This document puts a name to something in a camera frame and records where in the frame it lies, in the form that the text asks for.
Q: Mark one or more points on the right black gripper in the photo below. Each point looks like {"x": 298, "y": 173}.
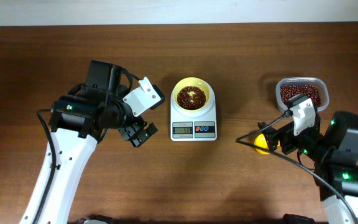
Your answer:
{"x": 272, "y": 137}

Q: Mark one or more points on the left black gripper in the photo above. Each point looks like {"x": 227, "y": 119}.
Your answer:
{"x": 136, "y": 132}

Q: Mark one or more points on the yellow measuring scoop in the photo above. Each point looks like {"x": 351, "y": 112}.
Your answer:
{"x": 261, "y": 142}

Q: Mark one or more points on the red beans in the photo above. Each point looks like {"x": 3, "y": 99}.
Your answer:
{"x": 289, "y": 91}

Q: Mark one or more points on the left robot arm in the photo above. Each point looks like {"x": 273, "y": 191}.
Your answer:
{"x": 72, "y": 138}

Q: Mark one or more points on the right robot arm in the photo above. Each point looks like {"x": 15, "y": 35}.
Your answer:
{"x": 338, "y": 188}

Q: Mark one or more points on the white digital kitchen scale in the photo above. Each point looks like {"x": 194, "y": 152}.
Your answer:
{"x": 198, "y": 125}

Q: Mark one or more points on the yellow plastic bowl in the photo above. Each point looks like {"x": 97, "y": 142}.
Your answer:
{"x": 191, "y": 94}

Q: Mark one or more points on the clear plastic container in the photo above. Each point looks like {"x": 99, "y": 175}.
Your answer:
{"x": 299, "y": 81}

